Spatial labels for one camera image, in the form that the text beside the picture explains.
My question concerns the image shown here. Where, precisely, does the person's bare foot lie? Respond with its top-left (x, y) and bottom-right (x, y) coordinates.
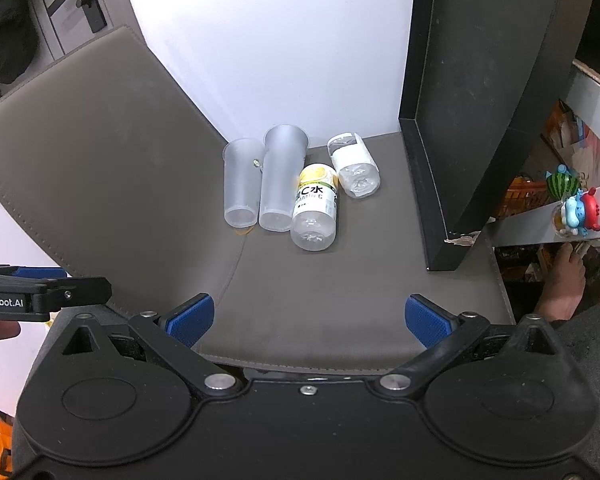
top-left (534, 243), bottom-right (585, 322)

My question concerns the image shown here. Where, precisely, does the vitamin C water bottle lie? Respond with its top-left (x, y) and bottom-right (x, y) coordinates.
top-left (290, 164), bottom-right (338, 252)

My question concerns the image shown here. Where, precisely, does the blue red crab toy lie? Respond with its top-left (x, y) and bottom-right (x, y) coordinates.
top-left (553, 188), bottom-right (600, 237)

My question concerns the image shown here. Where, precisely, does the tall frosted plastic cup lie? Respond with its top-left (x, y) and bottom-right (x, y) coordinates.
top-left (259, 125), bottom-right (309, 232)

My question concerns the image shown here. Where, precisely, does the black cabinet panel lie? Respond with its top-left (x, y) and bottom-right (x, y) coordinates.
top-left (399, 0), bottom-right (593, 271)

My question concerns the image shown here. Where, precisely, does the short frosted plastic cup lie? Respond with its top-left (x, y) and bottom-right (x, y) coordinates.
top-left (223, 138), bottom-right (264, 229)

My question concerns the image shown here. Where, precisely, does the orange rubber band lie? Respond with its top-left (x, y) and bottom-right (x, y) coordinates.
top-left (234, 226), bottom-right (255, 236)

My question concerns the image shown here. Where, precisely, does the clear bottle white label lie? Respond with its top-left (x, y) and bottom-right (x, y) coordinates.
top-left (327, 132), bottom-right (381, 200)

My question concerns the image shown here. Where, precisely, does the watermelon toy figure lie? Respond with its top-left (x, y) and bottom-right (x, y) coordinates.
top-left (545, 164), bottom-right (581, 200)

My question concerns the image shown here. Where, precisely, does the grey metal shelf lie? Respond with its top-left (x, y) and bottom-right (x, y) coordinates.
top-left (488, 61), bottom-right (600, 247)

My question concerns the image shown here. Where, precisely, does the grey door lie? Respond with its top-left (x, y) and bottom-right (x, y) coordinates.
top-left (29, 0), bottom-right (143, 61)

